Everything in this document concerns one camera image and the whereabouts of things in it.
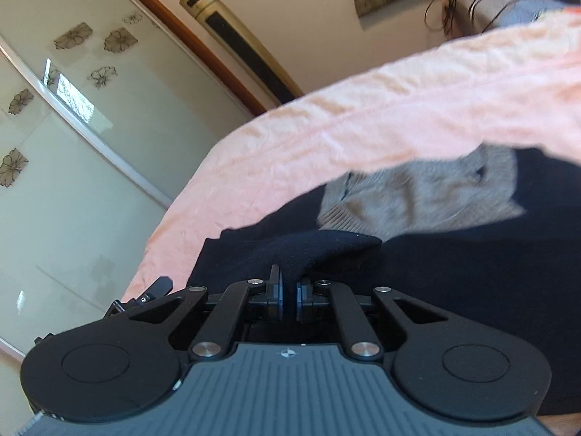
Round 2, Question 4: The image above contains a dark cable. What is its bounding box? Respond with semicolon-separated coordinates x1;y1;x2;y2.
424;0;460;37

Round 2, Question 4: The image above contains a gold tower air conditioner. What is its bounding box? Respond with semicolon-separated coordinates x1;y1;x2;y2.
178;0;304;106

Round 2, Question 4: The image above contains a flower print glass wardrobe door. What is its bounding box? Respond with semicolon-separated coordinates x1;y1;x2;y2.
0;0;254;207
0;45;170;357

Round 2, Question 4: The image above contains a pink bed sheet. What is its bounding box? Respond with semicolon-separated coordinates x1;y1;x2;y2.
125;7;581;303

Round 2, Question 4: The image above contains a wooden wardrobe frame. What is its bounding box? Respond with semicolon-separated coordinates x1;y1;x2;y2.
97;0;269;115

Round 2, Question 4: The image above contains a grey knitted sock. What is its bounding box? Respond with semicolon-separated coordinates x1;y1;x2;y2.
315;143;527;241

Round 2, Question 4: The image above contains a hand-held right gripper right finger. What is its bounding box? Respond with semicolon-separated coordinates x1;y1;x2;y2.
295;275;459;362

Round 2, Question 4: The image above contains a blue cloth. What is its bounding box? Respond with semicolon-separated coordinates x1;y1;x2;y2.
497;0;568;25

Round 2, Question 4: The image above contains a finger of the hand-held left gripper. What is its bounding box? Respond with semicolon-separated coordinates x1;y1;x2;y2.
103;276;174;319

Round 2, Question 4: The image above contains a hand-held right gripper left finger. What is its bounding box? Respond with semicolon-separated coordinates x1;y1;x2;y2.
120;263;288;359

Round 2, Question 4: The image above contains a black garment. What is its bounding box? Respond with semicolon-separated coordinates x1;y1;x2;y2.
186;145;581;419

